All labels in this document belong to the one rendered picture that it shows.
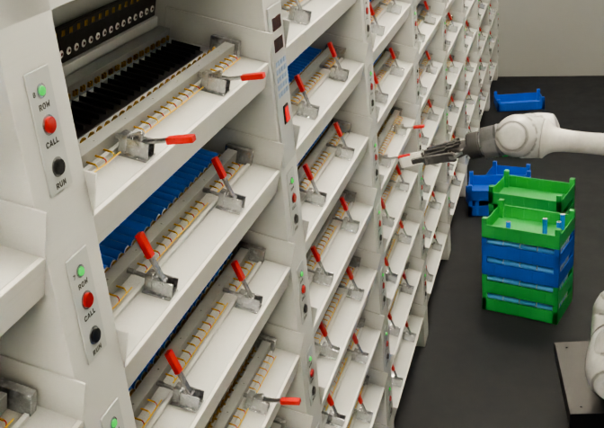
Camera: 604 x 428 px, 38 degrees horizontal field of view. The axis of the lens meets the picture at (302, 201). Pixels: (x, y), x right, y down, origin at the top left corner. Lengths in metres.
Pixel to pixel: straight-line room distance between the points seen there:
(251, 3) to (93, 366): 0.71
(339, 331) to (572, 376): 0.91
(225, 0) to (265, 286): 0.49
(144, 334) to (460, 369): 2.23
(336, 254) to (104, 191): 1.11
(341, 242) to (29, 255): 1.30
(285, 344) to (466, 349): 1.69
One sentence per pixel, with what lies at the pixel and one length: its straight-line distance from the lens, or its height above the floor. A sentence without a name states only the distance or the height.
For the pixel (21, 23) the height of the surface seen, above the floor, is 1.69.
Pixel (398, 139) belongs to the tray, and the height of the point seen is 0.90.
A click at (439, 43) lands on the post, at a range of 3.58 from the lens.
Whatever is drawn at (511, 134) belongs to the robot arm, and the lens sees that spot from 2.22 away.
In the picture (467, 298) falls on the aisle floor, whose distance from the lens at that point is 3.63.
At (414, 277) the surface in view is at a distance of 3.12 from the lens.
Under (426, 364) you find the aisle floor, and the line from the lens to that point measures 3.23.
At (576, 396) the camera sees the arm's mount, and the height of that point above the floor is 0.25.
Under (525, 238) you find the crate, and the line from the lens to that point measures 3.34.
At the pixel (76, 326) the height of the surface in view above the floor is 1.38.
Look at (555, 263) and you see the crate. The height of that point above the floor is 0.26.
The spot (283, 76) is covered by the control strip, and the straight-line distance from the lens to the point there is 1.52.
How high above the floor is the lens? 1.83
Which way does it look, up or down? 23 degrees down
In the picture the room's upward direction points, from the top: 6 degrees counter-clockwise
